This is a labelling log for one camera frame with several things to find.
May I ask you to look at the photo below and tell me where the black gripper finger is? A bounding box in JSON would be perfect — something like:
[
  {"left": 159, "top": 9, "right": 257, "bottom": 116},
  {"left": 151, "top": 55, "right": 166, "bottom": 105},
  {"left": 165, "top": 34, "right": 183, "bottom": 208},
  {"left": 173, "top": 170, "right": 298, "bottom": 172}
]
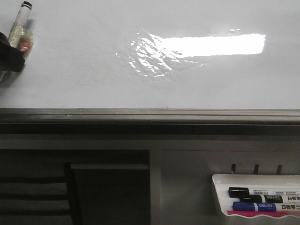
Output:
[{"left": 0, "top": 32, "right": 25, "bottom": 72}]

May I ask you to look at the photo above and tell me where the taped whiteboard marker pen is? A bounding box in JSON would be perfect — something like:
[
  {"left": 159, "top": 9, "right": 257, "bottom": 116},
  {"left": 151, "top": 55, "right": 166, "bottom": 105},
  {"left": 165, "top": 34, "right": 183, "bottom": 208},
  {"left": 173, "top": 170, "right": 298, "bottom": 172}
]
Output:
[{"left": 8, "top": 0, "right": 33, "bottom": 58}]

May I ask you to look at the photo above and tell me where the white whiteboard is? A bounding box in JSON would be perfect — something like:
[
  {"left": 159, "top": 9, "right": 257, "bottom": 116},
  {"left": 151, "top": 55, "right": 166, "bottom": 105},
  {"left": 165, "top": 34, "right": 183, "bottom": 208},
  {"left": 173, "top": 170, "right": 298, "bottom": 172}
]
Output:
[{"left": 0, "top": 0, "right": 300, "bottom": 135}]

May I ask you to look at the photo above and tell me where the dark chair back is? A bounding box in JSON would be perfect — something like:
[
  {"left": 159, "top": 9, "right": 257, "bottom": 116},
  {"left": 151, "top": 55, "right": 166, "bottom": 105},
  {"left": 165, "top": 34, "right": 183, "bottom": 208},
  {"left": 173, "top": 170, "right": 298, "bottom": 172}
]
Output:
[{"left": 0, "top": 163, "right": 83, "bottom": 225}]

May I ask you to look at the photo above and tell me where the white marker tray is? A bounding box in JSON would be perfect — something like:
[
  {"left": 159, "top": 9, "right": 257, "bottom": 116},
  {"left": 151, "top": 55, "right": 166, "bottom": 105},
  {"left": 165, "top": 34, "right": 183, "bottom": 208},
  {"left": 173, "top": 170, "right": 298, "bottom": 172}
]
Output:
[{"left": 212, "top": 174, "right": 300, "bottom": 225}]

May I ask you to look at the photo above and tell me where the upper black capped marker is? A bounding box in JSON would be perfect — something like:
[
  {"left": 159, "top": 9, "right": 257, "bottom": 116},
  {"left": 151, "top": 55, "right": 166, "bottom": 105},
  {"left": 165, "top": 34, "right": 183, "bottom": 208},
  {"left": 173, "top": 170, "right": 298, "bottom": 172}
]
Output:
[{"left": 228, "top": 187, "right": 300, "bottom": 198}]

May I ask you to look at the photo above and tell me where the black capped marker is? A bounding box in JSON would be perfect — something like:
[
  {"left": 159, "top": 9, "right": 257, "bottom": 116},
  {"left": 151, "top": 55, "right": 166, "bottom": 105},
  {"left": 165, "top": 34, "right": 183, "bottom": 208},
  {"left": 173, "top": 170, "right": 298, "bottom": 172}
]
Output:
[
  {"left": 228, "top": 187, "right": 300, "bottom": 198},
  {"left": 240, "top": 195, "right": 300, "bottom": 203}
]

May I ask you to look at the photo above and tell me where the middle black capped marker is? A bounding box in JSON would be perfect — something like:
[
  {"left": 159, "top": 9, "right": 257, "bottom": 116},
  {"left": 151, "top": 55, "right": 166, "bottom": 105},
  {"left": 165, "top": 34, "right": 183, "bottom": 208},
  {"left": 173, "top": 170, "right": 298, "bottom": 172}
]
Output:
[{"left": 240, "top": 195, "right": 300, "bottom": 203}]

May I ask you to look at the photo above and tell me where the blue capped marker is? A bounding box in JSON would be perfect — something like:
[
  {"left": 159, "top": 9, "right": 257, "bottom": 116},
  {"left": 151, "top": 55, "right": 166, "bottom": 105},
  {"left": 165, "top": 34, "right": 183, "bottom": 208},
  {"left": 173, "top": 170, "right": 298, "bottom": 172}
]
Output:
[{"left": 232, "top": 202, "right": 300, "bottom": 212}]

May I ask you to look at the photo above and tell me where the left black wall hook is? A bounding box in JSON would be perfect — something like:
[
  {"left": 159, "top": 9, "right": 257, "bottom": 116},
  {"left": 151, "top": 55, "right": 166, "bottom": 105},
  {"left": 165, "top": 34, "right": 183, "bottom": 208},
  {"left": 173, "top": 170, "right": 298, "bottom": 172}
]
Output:
[{"left": 231, "top": 164, "right": 236, "bottom": 174}]

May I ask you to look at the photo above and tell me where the black wall hook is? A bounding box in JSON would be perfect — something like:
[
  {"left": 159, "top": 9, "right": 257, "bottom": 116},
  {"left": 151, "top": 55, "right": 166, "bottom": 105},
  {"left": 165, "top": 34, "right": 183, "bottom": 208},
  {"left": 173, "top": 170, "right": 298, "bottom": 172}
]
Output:
[
  {"left": 276, "top": 165, "right": 283, "bottom": 175},
  {"left": 253, "top": 164, "right": 259, "bottom": 174},
  {"left": 231, "top": 164, "right": 236, "bottom": 174}
]

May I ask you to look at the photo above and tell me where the middle black wall hook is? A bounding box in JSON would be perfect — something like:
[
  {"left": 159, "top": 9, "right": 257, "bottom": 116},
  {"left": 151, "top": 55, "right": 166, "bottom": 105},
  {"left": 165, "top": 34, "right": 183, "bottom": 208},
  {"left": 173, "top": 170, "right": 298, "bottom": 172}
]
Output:
[{"left": 253, "top": 164, "right": 259, "bottom": 174}]

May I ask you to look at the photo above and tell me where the right black wall hook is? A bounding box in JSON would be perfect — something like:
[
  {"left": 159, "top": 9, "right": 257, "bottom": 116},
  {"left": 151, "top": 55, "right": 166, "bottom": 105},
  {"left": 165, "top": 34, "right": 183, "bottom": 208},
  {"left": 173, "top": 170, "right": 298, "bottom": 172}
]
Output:
[{"left": 276, "top": 165, "right": 283, "bottom": 175}]

